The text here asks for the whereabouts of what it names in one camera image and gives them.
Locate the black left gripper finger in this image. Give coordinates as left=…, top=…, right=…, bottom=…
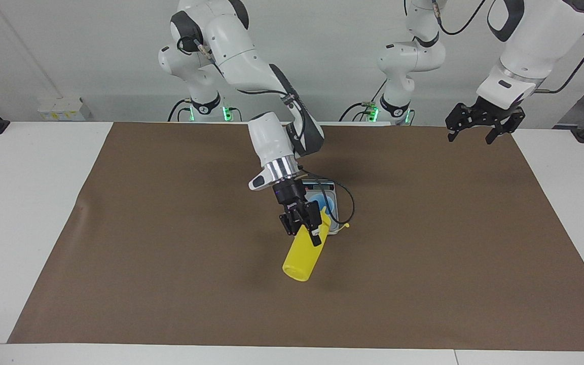
left=446, top=104, right=475, bottom=142
left=486, top=109, right=526, bottom=145

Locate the black right arm gripper cable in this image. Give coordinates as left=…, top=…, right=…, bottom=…
left=178, top=35, right=356, bottom=226

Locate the black left base cable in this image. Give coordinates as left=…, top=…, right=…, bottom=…
left=339, top=101, right=374, bottom=122

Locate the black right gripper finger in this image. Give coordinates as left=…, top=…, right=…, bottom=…
left=279, top=213, right=300, bottom=236
left=302, top=202, right=323, bottom=247

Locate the light blue plastic cup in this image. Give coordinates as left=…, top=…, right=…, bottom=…
left=306, top=191, right=331, bottom=209

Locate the brown paper table mat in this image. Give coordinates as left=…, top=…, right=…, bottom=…
left=7, top=122, right=584, bottom=351

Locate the white wall socket box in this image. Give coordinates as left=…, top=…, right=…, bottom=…
left=38, top=96, right=86, bottom=121

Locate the black arm gripper cable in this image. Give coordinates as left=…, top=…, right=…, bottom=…
left=431, top=0, right=584, bottom=97
left=178, top=35, right=356, bottom=226

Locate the silver digital kitchen scale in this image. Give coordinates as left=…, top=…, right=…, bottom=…
left=300, top=178, right=341, bottom=227

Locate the black left arm gripper cable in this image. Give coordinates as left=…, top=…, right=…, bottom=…
left=431, top=0, right=584, bottom=97

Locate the yellow squeeze bottle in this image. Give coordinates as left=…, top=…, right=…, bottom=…
left=282, top=205, right=351, bottom=282

